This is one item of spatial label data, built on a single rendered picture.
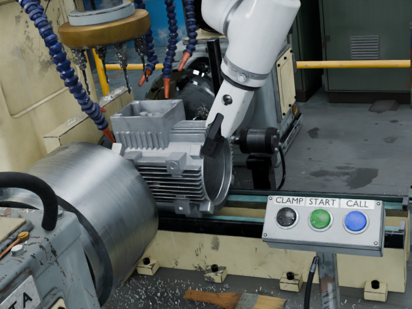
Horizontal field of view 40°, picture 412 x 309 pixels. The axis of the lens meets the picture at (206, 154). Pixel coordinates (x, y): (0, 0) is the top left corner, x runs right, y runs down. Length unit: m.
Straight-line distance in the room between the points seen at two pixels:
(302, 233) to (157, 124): 0.41
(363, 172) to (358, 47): 2.75
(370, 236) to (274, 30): 0.35
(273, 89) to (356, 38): 2.67
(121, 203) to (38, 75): 0.47
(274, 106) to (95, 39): 0.69
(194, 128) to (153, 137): 0.08
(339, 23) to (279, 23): 3.34
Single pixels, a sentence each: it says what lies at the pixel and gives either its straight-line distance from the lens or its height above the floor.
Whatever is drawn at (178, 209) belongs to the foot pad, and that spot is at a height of 0.96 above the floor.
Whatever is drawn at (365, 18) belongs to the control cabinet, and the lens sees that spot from 4.21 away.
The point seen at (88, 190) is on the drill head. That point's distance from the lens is 0.89.
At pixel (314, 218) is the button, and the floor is 1.07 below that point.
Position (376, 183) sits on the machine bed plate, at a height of 0.80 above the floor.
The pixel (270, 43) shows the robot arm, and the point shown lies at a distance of 0.94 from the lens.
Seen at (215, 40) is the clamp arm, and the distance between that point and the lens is 1.21.
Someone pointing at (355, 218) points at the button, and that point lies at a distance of 0.83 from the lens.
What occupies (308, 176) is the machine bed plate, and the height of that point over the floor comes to 0.80.
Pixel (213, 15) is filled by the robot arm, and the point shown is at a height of 1.34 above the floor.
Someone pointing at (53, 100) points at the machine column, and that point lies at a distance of 1.31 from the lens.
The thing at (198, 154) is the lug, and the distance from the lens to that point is 1.08.
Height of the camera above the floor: 1.50
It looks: 23 degrees down
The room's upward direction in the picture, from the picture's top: 10 degrees counter-clockwise
